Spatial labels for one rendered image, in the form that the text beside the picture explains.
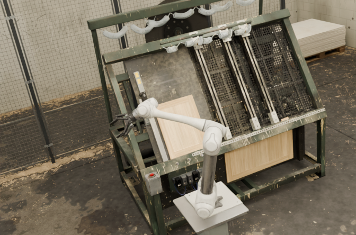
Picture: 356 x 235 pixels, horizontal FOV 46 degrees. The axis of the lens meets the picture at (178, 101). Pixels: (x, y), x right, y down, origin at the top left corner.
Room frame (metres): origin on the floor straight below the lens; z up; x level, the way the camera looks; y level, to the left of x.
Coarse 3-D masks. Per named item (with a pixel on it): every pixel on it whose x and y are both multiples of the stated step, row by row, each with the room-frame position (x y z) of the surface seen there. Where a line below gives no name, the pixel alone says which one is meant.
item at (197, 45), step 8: (192, 32) 4.36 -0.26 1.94; (200, 40) 4.20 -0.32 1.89; (192, 48) 4.36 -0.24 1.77; (200, 48) 4.29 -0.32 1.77; (200, 56) 4.28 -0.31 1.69; (200, 64) 4.21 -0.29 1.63; (208, 72) 4.17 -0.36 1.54; (208, 80) 4.16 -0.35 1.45; (208, 88) 4.09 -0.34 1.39; (216, 96) 4.03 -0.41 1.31; (216, 104) 3.98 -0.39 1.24; (216, 112) 3.96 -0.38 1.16; (224, 120) 3.90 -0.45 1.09
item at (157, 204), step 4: (156, 196) 3.29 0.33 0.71; (156, 200) 3.28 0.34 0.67; (160, 200) 3.30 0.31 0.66; (156, 204) 3.28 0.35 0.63; (160, 204) 3.29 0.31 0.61; (156, 208) 3.28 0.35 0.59; (160, 208) 3.29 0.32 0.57; (156, 212) 3.29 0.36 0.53; (160, 212) 3.29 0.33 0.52; (156, 216) 3.32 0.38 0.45; (160, 216) 3.29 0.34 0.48; (160, 220) 3.28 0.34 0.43; (160, 224) 3.28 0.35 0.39; (164, 224) 3.29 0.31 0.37; (160, 228) 3.28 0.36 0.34; (164, 228) 3.29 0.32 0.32; (160, 232) 3.30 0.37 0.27; (164, 232) 3.29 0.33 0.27
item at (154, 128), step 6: (138, 72) 4.07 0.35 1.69; (138, 78) 4.03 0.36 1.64; (138, 84) 3.99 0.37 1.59; (144, 90) 3.97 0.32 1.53; (150, 120) 3.80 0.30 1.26; (156, 126) 3.77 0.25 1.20; (156, 132) 3.73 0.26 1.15; (156, 138) 3.70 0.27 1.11; (162, 144) 3.67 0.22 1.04; (162, 150) 3.64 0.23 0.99; (162, 156) 3.60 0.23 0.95
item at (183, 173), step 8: (184, 168) 3.57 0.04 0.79; (192, 168) 3.59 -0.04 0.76; (200, 168) 3.61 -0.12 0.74; (168, 176) 3.51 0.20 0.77; (176, 176) 3.53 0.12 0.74; (184, 176) 3.47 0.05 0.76; (192, 176) 3.53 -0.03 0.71; (200, 176) 3.51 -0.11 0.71; (176, 184) 3.44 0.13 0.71; (184, 184) 3.45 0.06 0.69; (192, 184) 3.59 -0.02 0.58; (184, 192) 3.44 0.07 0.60
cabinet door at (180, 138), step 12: (192, 96) 4.04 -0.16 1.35; (156, 108) 3.90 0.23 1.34; (168, 108) 3.92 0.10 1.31; (180, 108) 3.94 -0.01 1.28; (192, 108) 3.97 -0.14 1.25; (168, 120) 3.85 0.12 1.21; (168, 132) 3.78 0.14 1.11; (180, 132) 3.80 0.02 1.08; (192, 132) 3.82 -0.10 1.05; (168, 144) 3.70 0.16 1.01; (180, 144) 3.72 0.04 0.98; (192, 144) 3.74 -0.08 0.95
